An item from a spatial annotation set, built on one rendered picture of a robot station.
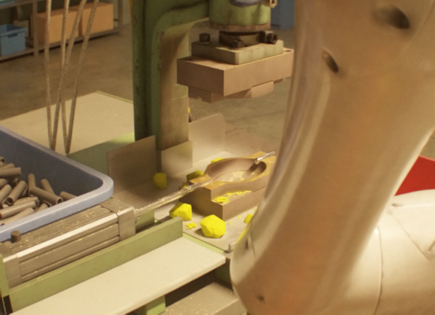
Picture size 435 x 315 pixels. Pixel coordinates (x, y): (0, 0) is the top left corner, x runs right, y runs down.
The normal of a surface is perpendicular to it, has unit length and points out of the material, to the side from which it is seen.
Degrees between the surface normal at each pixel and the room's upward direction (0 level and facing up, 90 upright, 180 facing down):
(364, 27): 106
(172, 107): 90
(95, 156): 0
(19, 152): 82
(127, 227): 90
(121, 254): 90
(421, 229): 29
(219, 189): 90
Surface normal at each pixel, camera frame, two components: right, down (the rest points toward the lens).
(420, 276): 0.08, 0.26
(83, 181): -0.67, 0.12
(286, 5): 0.74, 0.25
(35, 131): 0.00, -0.93
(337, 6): -0.73, 0.33
